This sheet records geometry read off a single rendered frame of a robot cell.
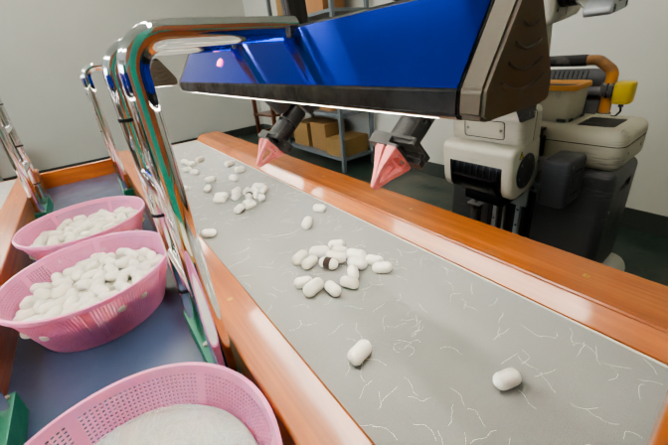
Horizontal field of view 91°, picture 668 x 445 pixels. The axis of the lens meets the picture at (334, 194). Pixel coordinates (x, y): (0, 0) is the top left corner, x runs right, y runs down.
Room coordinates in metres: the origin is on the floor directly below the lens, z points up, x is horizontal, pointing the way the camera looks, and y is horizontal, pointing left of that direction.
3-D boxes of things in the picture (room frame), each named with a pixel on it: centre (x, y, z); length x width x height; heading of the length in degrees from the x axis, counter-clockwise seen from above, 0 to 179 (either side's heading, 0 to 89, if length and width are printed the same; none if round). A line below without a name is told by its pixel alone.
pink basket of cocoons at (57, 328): (0.50, 0.45, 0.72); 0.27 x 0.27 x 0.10
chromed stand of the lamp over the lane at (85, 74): (1.19, 0.70, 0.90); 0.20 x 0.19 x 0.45; 35
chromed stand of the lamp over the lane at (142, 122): (0.40, 0.13, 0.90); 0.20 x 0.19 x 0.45; 35
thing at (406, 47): (0.45, 0.07, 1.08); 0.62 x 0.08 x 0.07; 35
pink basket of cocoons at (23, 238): (0.73, 0.61, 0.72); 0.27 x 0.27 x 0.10
